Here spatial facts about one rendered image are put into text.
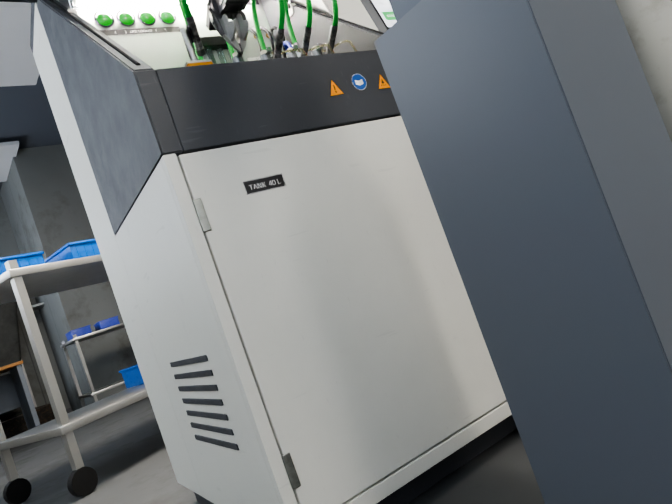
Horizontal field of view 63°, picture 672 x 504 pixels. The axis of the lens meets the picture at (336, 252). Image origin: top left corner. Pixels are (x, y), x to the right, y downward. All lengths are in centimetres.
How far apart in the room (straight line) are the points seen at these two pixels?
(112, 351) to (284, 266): 622
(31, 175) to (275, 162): 654
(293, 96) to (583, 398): 77
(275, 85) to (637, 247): 74
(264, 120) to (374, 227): 31
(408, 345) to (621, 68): 63
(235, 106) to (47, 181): 650
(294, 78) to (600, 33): 60
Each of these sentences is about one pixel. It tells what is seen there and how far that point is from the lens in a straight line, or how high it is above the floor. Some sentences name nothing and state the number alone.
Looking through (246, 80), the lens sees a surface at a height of 91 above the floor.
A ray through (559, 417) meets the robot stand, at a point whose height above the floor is 21.
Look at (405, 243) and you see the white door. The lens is 119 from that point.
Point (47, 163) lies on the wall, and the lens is 762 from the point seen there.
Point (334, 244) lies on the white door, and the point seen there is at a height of 55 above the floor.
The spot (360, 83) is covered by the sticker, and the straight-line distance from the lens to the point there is 127.
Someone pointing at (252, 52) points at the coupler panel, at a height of 125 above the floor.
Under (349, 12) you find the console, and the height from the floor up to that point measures 121.
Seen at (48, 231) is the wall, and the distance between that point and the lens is 733.
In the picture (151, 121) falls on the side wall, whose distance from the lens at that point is 104.
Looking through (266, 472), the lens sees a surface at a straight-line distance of 104.
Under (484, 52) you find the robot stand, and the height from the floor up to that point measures 69.
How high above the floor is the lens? 48
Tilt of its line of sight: 3 degrees up
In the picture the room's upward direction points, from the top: 20 degrees counter-clockwise
